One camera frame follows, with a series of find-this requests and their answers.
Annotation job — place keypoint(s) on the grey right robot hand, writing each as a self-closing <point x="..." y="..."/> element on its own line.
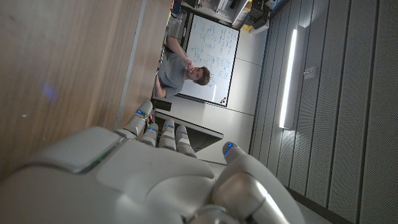
<point x="149" y="174"/>

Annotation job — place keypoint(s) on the seated person in grey t-shirt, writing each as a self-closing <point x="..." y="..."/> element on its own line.
<point x="172" y="73"/>

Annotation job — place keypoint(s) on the long ceiling light strip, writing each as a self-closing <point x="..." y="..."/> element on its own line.
<point x="287" y="77"/>

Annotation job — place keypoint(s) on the white shelf unit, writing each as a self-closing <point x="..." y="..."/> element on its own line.
<point x="224" y="7"/>

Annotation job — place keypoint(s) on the small grey ceiling box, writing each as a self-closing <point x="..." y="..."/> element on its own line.
<point x="310" y="72"/>

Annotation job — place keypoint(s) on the whiteboard with black frame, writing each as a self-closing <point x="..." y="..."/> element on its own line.
<point x="217" y="43"/>

